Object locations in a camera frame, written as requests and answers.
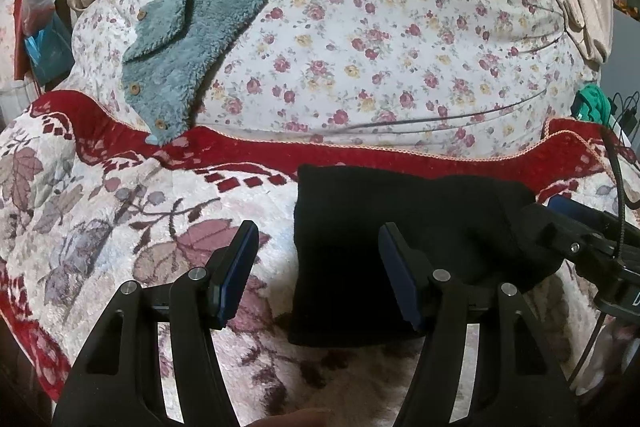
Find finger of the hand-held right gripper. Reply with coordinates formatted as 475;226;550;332
520;203;608;265
547;197;621;238

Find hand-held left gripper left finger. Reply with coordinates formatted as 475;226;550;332
51;220;260;427

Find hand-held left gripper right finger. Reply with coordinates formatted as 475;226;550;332
378;223;576;427

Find black pants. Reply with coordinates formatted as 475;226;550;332
289;164;563;348

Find person's left hand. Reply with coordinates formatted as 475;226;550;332
245;408;332;427

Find green cloth item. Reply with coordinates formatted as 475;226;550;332
572;84;614;126

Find red leaf pattern blanket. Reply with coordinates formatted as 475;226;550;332
0;89;640;427

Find white floral quilt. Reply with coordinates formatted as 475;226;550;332
70;0;608;148

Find white storage box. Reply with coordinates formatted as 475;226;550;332
0;79;42;120

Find blue plastic bag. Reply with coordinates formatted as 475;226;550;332
24;23;75;84

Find black ribbed cable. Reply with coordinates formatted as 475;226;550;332
600;126;628;260

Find thin black cable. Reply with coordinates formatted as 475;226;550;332
569;313;608;390

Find black charger with cables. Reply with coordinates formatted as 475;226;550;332
609;91;640;138

